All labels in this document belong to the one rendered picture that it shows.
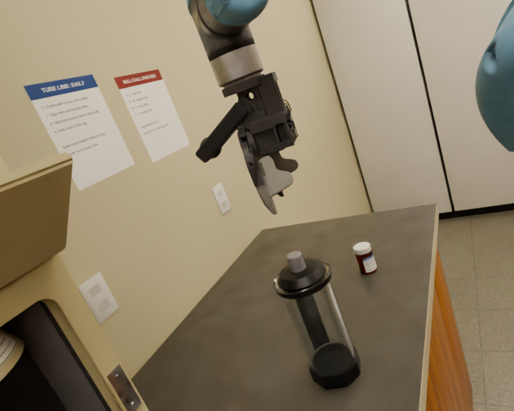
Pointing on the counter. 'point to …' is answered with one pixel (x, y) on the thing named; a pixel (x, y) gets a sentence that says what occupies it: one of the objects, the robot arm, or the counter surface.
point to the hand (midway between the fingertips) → (272, 200)
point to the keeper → (124, 389)
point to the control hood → (24, 219)
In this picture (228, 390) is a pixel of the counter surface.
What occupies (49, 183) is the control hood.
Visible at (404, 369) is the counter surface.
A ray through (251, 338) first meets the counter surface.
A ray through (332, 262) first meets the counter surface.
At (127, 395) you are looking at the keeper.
